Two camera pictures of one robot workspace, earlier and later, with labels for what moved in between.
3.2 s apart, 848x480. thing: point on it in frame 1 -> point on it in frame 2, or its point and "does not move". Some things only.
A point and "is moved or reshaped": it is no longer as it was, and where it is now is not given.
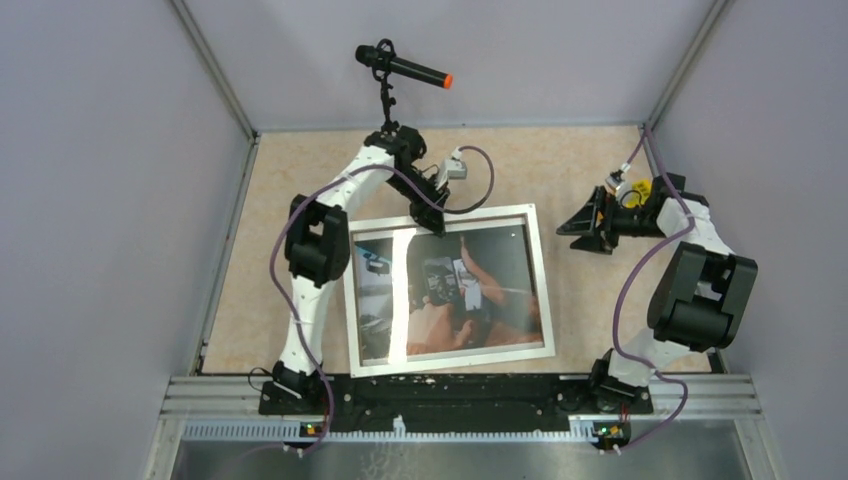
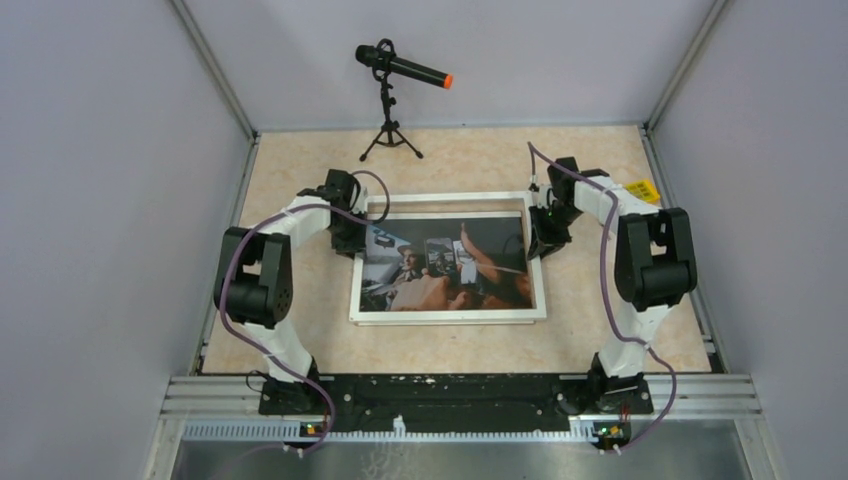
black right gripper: (599, 237) -> (544, 242)
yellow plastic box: (641, 188) does not move
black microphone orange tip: (368, 55) does not move
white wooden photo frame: (477, 293) is moved or reshaped
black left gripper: (428, 215) -> (348, 247)
